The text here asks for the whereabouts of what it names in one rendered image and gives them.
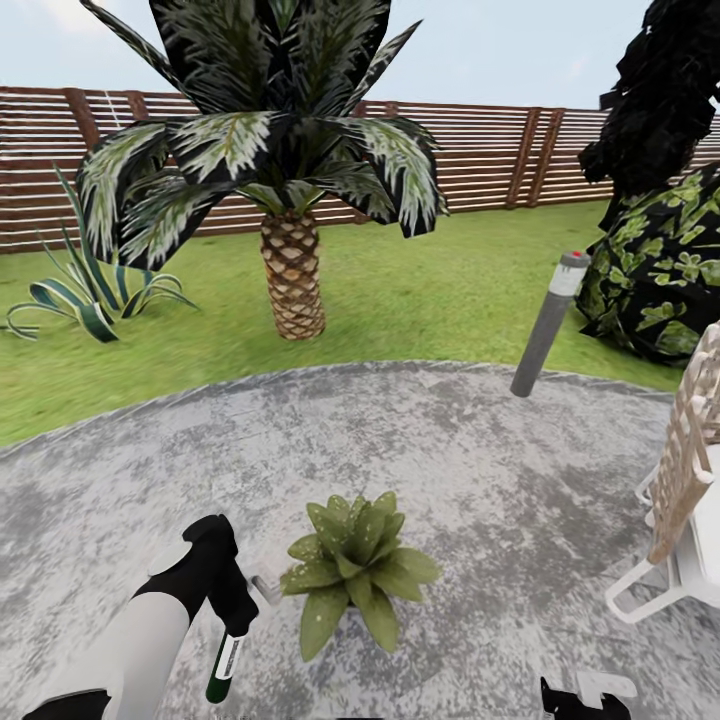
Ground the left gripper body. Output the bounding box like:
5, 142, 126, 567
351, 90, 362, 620
207, 569, 259, 637

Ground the insectifuge atomizer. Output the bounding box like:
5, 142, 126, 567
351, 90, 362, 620
205, 628, 245, 703

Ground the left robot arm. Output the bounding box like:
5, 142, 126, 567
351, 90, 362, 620
21, 515, 284, 720

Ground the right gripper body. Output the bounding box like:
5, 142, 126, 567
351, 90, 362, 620
319, 691, 629, 720

